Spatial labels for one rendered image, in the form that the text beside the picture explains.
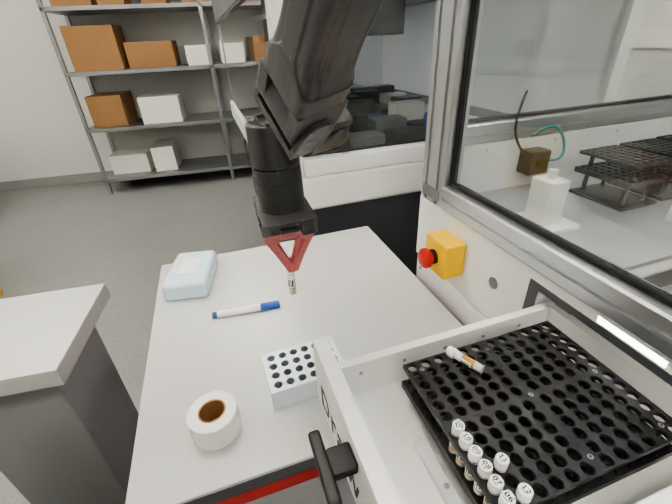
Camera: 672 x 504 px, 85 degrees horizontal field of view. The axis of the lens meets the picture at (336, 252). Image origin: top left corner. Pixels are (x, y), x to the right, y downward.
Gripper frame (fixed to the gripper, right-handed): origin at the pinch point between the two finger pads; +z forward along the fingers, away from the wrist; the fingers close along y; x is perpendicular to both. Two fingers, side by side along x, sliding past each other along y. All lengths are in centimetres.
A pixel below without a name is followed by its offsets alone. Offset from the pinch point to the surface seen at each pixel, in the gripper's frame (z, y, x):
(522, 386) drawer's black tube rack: 7.5, -23.3, -20.9
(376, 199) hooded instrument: 21, 58, -37
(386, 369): 10.7, -13.5, -8.6
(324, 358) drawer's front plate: 4.4, -14.2, -0.4
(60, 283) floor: 99, 185, 123
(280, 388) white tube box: 17.5, -6.0, 5.3
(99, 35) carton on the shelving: -31, 359, 89
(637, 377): 9.2, -25.9, -35.3
